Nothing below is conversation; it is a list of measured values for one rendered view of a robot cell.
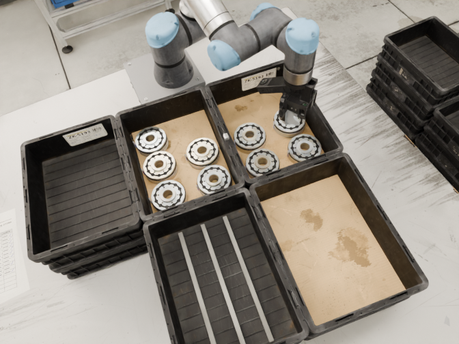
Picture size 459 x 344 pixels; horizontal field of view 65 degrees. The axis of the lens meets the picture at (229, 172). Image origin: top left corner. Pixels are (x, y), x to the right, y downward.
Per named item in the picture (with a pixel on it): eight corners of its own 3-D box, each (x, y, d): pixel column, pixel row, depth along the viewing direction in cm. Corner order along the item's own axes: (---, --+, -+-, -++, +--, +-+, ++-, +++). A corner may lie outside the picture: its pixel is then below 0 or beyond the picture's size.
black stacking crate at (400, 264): (248, 203, 109) (248, 186, 99) (338, 171, 112) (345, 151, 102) (307, 339, 90) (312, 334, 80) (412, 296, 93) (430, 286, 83)
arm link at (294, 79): (278, 68, 90) (293, 48, 93) (277, 81, 94) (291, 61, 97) (306, 78, 88) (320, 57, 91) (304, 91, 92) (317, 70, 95)
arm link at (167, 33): (146, 52, 131) (135, 20, 120) (177, 35, 135) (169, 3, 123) (163, 71, 126) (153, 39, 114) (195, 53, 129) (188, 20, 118)
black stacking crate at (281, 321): (153, 238, 106) (142, 224, 96) (247, 204, 109) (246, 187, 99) (192, 386, 86) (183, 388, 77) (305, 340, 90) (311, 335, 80)
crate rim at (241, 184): (116, 117, 117) (113, 112, 115) (203, 89, 120) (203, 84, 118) (143, 226, 97) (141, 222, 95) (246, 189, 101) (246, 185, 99)
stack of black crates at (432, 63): (359, 99, 209) (382, 36, 170) (402, 80, 214) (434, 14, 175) (405, 151, 190) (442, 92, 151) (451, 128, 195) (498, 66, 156)
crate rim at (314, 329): (247, 189, 101) (246, 185, 99) (344, 154, 104) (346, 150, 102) (311, 336, 81) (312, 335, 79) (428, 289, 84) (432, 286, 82)
